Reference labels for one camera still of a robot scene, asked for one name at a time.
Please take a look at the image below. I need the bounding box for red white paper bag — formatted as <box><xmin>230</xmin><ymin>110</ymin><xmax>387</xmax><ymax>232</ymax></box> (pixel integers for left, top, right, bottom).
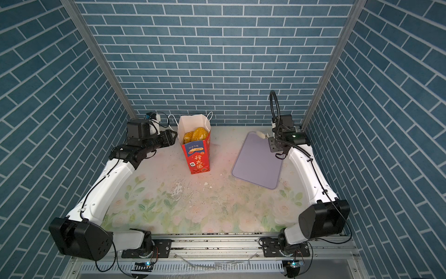
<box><xmin>170</xmin><ymin>112</ymin><xmax>213</xmax><ymax>174</ymax></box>

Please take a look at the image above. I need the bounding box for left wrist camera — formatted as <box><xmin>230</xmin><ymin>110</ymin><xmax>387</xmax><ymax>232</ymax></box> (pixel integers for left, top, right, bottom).
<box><xmin>126</xmin><ymin>112</ymin><xmax>161</xmax><ymax>140</ymax></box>

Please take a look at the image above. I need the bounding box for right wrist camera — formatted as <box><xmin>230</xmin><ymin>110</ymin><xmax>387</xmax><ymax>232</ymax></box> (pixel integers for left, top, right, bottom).
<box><xmin>275</xmin><ymin>115</ymin><xmax>296</xmax><ymax>133</ymax></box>

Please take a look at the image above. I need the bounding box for long seeded bread loaf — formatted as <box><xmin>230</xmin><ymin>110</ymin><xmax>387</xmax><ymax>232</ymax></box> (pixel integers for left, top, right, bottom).
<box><xmin>191</xmin><ymin>127</ymin><xmax>209</xmax><ymax>141</ymax></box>

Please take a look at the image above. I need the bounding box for lavender plastic tray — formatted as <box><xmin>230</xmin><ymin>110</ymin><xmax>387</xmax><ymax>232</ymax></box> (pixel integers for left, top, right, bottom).
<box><xmin>232</xmin><ymin>131</ymin><xmax>283</xmax><ymax>189</ymax></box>

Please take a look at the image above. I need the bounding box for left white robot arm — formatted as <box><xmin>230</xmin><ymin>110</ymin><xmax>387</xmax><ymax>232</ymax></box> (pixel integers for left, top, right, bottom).
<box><xmin>49</xmin><ymin>130</ymin><xmax>178</xmax><ymax>262</ymax></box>

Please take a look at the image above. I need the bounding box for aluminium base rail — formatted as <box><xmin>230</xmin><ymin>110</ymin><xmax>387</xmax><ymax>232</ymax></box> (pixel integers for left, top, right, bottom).
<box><xmin>62</xmin><ymin>234</ymin><xmax>369</xmax><ymax>279</ymax></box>

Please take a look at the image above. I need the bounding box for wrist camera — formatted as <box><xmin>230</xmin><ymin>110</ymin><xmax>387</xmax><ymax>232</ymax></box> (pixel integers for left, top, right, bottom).
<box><xmin>126</xmin><ymin>112</ymin><xmax>161</xmax><ymax>140</ymax></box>
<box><xmin>275</xmin><ymin>115</ymin><xmax>296</xmax><ymax>133</ymax></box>

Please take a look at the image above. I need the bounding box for braided wreath bread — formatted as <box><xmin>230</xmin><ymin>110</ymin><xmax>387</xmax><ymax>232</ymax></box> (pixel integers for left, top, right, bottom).
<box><xmin>183</xmin><ymin>131</ymin><xmax>193</xmax><ymax>144</ymax></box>

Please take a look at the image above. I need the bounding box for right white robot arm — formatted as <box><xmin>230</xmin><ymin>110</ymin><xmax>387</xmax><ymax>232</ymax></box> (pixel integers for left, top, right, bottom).
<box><xmin>256</xmin><ymin>131</ymin><xmax>350</xmax><ymax>256</ymax></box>

